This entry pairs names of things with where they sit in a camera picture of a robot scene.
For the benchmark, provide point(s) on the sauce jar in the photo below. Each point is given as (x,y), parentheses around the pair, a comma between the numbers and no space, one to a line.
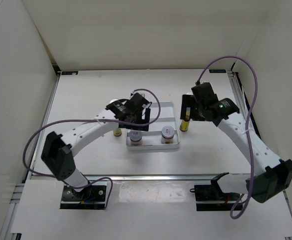
(167,134)
(135,137)

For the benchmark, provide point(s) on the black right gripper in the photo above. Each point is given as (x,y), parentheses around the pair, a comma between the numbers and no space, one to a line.
(187,101)

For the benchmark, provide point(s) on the yellow small bottle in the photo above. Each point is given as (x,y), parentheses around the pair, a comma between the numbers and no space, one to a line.
(117,132)
(185,122)

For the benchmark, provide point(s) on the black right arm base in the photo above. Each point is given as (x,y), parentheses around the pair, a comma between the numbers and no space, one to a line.
(210,195)

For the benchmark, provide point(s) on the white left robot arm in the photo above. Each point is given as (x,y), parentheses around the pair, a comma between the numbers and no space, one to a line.
(60,149)

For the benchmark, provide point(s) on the white divided tray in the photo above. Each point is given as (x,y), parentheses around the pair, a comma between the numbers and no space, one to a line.
(152,139)

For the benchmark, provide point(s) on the aluminium frame rail front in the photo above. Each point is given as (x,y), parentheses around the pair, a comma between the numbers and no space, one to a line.
(162,177)

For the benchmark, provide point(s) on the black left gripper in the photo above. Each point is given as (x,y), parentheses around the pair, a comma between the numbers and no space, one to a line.
(134,127)

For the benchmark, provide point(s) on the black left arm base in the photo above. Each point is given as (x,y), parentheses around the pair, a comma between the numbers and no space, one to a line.
(93,197)

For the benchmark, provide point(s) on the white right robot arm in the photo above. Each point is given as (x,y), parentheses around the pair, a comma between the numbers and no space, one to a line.
(269,174)

